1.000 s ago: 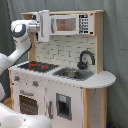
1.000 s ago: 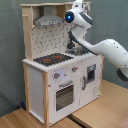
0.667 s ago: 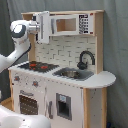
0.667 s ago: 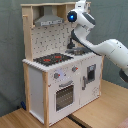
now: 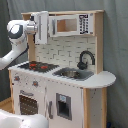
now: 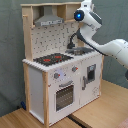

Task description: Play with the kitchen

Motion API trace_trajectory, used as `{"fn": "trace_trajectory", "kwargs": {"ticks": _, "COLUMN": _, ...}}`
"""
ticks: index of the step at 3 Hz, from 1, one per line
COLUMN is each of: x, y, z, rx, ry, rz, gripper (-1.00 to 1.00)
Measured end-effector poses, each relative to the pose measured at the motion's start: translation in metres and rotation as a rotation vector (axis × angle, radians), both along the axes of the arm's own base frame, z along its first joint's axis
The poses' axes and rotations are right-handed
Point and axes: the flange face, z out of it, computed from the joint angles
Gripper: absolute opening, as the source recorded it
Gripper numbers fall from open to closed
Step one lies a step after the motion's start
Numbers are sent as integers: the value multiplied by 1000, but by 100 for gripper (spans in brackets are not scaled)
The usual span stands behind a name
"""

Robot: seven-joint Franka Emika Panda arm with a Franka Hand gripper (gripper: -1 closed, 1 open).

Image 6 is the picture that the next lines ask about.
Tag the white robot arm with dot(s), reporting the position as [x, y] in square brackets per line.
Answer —
[91, 23]

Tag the wooden toy kitchen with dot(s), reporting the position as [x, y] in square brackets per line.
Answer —
[46, 40]

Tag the right grey red knob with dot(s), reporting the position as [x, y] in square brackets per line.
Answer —
[74, 69]

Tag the grey red knob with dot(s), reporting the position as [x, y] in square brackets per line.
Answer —
[56, 75]
[74, 69]

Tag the black stovetop red burners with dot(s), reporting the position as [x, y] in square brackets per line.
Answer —
[52, 59]

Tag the left grey red knob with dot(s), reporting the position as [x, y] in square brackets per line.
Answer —
[56, 75]

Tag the black toy faucet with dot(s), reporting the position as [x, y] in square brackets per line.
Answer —
[71, 45]

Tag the metal sink basin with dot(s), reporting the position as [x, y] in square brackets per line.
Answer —
[79, 51]

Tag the oven door with window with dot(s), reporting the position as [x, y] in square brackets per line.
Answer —
[63, 99]

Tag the grey range hood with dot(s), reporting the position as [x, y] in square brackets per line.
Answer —
[48, 18]

